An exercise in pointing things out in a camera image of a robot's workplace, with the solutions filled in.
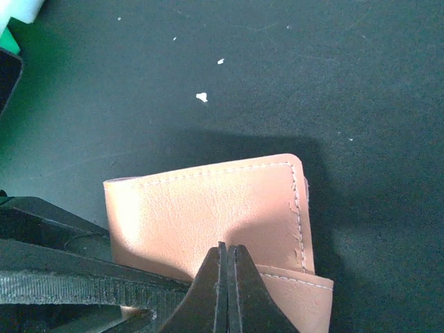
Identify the green bin with black cards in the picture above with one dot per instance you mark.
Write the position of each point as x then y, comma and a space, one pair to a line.
7, 41

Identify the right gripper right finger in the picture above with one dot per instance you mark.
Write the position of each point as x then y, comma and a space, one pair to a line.
250, 305

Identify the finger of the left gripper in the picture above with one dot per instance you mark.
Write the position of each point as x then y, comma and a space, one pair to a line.
37, 275
36, 221

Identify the pink leather card holder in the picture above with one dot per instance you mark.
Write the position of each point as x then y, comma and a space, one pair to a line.
165, 223

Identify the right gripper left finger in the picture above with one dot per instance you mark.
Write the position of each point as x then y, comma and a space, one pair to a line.
205, 306

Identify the white bin with blue cards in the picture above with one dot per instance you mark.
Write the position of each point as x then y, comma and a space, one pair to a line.
23, 10

